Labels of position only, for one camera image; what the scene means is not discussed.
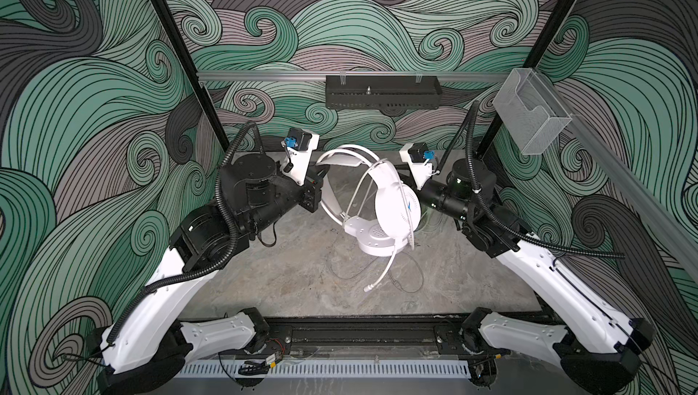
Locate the white over-ear headphones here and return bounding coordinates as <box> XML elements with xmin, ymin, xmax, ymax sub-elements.
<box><xmin>316</xmin><ymin>144</ymin><xmax>421</xmax><ymax>258</ymax></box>

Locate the black perforated wall tray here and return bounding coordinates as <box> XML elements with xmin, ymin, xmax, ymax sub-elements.
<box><xmin>325</xmin><ymin>74</ymin><xmax>443</xmax><ymax>113</ymax></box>

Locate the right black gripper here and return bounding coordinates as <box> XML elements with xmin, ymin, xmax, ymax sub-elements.
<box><xmin>382</xmin><ymin>160</ymin><xmax>482</xmax><ymax>225</ymax></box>

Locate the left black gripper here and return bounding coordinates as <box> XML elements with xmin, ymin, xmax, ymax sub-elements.
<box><xmin>244</xmin><ymin>160</ymin><xmax>328</xmax><ymax>240</ymax></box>

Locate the clear plastic wall bin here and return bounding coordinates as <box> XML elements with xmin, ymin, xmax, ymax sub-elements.
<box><xmin>493</xmin><ymin>68</ymin><xmax>572</xmax><ymax>156</ymax></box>

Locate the left black corrugated cable hose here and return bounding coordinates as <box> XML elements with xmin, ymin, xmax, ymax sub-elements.
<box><xmin>105</xmin><ymin>121</ymin><xmax>265</xmax><ymax>346</ymax></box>

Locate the right black corrugated cable hose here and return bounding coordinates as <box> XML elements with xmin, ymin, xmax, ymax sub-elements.
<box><xmin>438</xmin><ymin>100</ymin><xmax>626</xmax><ymax>261</ymax></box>

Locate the white slotted cable duct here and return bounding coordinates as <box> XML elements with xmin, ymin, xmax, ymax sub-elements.
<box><xmin>176</xmin><ymin>359</ymin><xmax>471</xmax><ymax>380</ymax></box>

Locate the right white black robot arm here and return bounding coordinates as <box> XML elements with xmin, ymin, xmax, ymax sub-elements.
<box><xmin>407</xmin><ymin>159</ymin><xmax>654</xmax><ymax>394</ymax></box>

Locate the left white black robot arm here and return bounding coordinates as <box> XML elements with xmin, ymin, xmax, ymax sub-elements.
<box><xmin>90</xmin><ymin>153</ymin><xmax>329</xmax><ymax>394</ymax></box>

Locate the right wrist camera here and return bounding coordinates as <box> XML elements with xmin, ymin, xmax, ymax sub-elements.
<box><xmin>400</xmin><ymin>142</ymin><xmax>437</xmax><ymax>190</ymax></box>

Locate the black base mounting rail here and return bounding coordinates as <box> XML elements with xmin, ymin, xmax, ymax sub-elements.
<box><xmin>179</xmin><ymin>315</ymin><xmax>552</xmax><ymax>357</ymax></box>

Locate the black corrugated cable hose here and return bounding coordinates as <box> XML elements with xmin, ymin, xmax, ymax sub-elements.
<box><xmin>105</xmin><ymin>121</ymin><xmax>265</xmax><ymax>346</ymax></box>
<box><xmin>438</xmin><ymin>100</ymin><xmax>626</xmax><ymax>261</ymax></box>

